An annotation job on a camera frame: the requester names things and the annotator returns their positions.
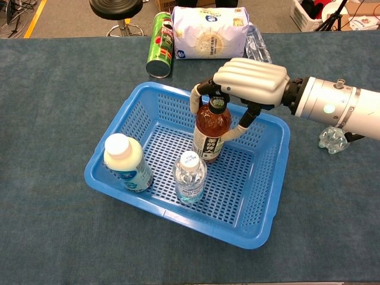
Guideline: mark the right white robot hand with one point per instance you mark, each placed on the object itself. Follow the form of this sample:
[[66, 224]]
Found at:
[[252, 80]]

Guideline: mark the brown glass bottle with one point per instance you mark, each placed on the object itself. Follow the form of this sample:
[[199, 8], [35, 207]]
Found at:
[[209, 130]]

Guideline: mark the red-capped water bottle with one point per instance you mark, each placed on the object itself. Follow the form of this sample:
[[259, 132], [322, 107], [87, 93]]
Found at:
[[334, 141]]

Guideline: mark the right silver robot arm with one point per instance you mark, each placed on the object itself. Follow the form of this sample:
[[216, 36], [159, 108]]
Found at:
[[341, 104]]

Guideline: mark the empty clear plastic bottle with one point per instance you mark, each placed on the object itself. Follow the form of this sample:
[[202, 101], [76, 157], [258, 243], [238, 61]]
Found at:
[[255, 44]]

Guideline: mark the clear plastic water bottle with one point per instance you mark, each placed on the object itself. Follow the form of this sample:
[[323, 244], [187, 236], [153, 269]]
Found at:
[[190, 181]]

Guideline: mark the white flour bag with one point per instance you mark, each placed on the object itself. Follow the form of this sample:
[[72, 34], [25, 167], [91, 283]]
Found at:
[[207, 35]]

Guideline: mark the green Pringles can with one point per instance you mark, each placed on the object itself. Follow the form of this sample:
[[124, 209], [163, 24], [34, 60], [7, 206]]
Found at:
[[160, 47]]

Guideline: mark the black tripod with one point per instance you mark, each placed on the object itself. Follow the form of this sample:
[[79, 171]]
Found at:
[[332, 17]]

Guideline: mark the brown cardboard box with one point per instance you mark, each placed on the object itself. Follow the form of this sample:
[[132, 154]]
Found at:
[[164, 4]]

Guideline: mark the white-lidded jar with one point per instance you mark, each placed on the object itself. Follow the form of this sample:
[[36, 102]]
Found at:
[[127, 166]]

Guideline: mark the blue perforated plastic basket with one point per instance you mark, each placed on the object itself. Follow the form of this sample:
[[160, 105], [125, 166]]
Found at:
[[207, 225]]

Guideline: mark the black round stool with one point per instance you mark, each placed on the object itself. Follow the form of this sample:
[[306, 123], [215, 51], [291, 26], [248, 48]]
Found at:
[[115, 9]]

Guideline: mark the teal felt table cloth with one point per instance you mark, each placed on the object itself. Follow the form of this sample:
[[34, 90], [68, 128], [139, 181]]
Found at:
[[44, 118]]

